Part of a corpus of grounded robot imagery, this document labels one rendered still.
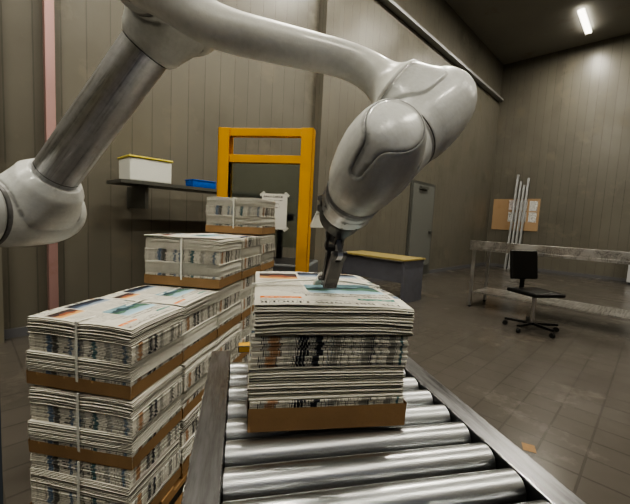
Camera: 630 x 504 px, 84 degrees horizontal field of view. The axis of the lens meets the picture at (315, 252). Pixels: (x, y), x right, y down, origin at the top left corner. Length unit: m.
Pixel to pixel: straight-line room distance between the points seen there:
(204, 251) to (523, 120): 11.96
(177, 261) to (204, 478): 1.26
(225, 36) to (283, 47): 0.09
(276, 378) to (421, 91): 0.50
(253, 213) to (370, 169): 1.80
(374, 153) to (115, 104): 0.64
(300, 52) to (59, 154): 0.60
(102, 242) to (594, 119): 11.84
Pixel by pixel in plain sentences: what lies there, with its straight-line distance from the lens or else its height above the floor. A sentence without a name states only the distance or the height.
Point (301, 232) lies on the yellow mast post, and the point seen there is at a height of 1.08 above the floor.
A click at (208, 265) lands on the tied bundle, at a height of 0.94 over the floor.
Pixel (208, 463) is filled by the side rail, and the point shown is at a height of 0.80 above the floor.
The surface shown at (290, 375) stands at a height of 0.90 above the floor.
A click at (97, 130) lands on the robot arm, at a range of 0.94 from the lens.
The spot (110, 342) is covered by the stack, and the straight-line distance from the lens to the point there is 1.25.
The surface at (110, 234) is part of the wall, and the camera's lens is 4.16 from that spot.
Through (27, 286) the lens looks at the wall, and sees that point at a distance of 4.09.
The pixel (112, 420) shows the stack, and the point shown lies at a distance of 1.35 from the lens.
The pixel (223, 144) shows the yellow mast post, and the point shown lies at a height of 1.72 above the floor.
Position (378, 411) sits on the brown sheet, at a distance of 0.71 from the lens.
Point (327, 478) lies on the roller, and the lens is 0.63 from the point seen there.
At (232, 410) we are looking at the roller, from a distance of 0.78.
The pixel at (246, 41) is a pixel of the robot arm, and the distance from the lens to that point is 0.61.
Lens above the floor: 1.17
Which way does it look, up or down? 5 degrees down
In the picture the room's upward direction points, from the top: 3 degrees clockwise
